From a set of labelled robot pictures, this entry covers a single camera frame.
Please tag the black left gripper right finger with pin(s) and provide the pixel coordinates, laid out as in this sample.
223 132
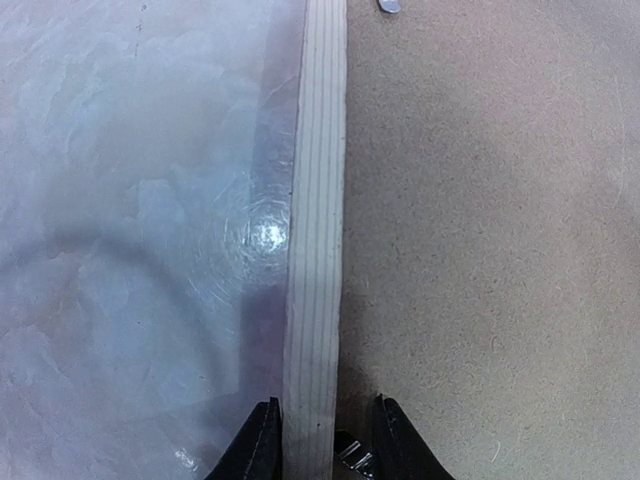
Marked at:
399 450

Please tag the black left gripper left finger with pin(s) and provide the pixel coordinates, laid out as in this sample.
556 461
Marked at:
256 452

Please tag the brown cardboard backing board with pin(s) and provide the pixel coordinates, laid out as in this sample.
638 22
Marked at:
491 233

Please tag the pink wooden picture frame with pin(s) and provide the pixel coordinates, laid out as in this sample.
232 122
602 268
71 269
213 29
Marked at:
311 348

